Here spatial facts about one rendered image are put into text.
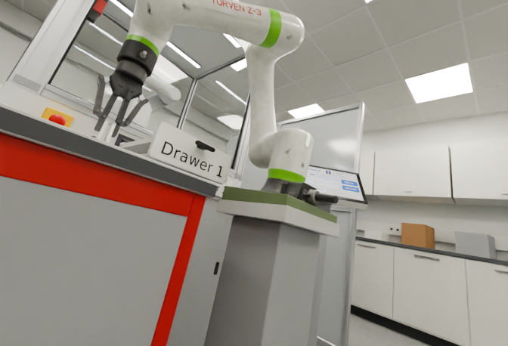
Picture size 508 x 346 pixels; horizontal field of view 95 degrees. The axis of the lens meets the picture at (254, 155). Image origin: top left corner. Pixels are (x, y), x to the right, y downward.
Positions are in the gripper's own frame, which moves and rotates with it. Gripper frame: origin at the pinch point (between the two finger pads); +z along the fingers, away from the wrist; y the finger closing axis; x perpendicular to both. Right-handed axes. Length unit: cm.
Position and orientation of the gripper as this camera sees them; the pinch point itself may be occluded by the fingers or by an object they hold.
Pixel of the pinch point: (104, 134)
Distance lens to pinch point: 70.0
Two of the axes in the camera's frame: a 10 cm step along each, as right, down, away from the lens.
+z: -2.0, 9.3, -3.1
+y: 6.8, 3.6, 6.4
